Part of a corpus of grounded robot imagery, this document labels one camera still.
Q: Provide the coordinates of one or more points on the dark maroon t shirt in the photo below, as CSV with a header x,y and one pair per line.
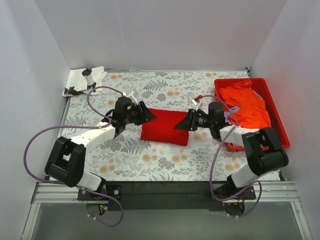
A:
x,y
273,119

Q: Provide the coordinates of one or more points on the white black printed t shirt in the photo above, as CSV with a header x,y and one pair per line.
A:
x,y
81,81

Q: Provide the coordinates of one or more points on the red plastic bin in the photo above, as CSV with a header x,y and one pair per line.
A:
x,y
247,98

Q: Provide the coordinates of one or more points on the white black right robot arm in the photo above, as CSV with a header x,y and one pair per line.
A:
x,y
263,150

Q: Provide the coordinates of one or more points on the lavender t shirt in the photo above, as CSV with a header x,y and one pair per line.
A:
x,y
232,111

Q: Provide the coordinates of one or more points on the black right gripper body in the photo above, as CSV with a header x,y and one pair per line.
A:
x,y
194,120

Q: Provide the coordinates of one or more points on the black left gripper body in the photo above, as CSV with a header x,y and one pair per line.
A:
x,y
141,114

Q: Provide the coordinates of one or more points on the floral table cloth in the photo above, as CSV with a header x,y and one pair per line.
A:
x,y
127,157

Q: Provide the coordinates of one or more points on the red t shirt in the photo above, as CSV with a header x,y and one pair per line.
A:
x,y
162,130

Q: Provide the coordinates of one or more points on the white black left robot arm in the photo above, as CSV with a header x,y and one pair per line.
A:
x,y
66,162

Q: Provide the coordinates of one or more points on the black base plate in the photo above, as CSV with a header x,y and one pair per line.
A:
x,y
162,195

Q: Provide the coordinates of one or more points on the aluminium frame rail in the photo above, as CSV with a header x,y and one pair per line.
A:
x,y
272,191

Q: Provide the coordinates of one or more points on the orange t shirt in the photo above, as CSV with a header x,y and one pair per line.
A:
x,y
250,107

